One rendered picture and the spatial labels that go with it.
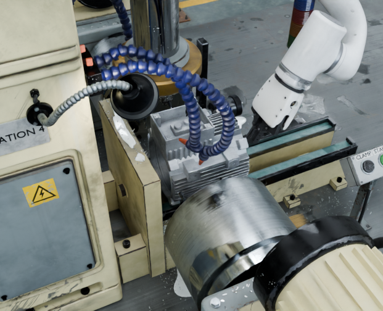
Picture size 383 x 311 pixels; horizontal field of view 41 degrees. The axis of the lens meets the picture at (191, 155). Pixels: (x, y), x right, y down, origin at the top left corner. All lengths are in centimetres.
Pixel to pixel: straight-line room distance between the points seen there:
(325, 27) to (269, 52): 95
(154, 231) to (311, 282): 55
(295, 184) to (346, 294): 81
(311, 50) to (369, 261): 54
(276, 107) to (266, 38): 99
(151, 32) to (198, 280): 46
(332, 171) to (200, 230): 64
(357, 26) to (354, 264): 64
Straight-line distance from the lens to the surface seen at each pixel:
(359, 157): 124
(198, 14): 390
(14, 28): 73
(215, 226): 96
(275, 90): 117
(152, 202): 109
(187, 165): 117
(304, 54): 113
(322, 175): 150
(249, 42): 210
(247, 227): 95
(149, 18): 95
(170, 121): 122
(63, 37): 75
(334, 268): 68
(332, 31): 112
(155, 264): 127
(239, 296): 88
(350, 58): 117
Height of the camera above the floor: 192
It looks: 45 degrees down
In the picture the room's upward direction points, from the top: straight up
